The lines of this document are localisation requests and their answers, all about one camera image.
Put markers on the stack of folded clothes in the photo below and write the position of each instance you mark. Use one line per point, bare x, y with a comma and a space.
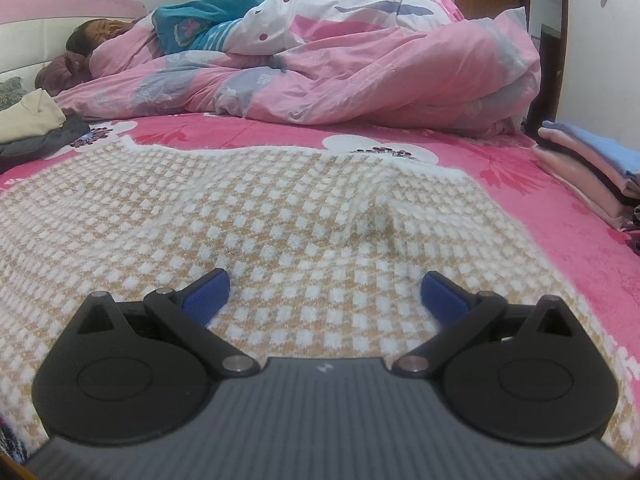
575, 175

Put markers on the blue folded cloth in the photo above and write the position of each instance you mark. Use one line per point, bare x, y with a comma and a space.
600, 147

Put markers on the beige houndstooth coat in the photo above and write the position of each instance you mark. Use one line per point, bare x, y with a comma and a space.
275, 210

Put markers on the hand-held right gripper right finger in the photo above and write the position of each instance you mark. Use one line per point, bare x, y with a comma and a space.
440, 297

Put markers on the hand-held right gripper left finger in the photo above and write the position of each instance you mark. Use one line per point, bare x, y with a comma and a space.
210, 292

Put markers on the pink floral bed sheet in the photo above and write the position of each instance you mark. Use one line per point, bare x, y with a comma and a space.
550, 220

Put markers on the teal patterned cloth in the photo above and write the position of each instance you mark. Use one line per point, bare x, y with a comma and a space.
200, 20

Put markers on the dark patterned folded cloth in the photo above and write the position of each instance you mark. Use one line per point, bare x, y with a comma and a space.
634, 225

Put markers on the beige garment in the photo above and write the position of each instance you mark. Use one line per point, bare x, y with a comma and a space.
30, 117

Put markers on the grey patterned pillow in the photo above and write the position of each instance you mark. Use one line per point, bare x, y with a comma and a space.
11, 92

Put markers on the maroon pillow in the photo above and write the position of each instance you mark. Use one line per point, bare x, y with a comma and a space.
62, 72

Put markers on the dark grey garment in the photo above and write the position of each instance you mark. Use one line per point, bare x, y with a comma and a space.
55, 142

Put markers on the pink and white headboard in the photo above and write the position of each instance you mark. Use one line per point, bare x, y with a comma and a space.
40, 25

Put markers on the pink floral duvet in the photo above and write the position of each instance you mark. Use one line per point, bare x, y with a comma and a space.
375, 70

